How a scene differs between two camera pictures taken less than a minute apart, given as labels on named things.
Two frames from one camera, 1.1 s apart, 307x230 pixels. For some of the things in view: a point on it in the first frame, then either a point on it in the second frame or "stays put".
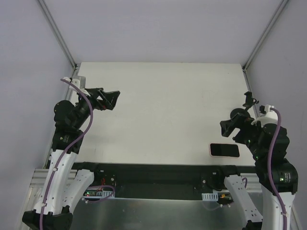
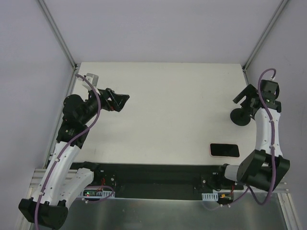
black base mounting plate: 159,180 stays put
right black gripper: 240,123 -> 248,101
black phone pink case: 221,150 stays put
